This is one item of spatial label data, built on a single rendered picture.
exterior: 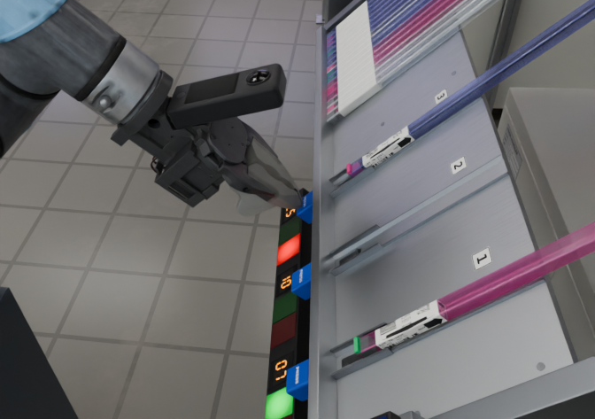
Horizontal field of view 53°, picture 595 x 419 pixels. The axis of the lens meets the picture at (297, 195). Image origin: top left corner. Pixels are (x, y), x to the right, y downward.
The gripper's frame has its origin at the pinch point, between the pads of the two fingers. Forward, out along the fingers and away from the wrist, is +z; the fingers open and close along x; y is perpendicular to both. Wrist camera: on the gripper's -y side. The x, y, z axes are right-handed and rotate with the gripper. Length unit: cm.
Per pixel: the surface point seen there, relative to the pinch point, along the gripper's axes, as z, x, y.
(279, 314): 3.2, 11.9, 5.3
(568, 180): 32.8, -14.3, -20.1
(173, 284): 28, -43, 73
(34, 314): 6, -33, 95
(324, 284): 0.8, 14.1, -3.5
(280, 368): 3.2, 18.6, 4.6
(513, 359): 2.3, 27.6, -18.8
